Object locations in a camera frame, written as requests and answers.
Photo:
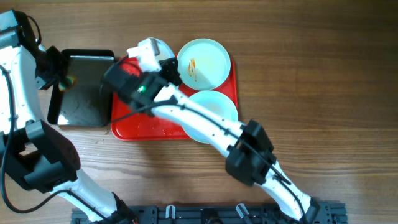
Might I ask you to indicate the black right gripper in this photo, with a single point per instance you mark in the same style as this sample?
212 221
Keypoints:
170 71

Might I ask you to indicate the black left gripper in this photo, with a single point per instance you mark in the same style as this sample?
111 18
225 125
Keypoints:
61 64

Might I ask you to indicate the white plate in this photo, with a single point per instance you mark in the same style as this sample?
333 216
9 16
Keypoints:
159 48
216 102
203 64

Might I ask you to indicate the yellow green sponge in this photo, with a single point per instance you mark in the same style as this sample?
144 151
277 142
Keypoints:
67 83

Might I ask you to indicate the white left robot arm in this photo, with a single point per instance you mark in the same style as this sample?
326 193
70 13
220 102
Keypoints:
33 154

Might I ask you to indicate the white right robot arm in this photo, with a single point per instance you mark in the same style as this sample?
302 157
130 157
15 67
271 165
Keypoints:
246 147

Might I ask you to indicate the black water tray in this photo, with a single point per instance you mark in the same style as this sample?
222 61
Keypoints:
87 103

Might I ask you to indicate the red plastic tray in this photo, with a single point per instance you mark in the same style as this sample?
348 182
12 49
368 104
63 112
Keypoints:
141 127

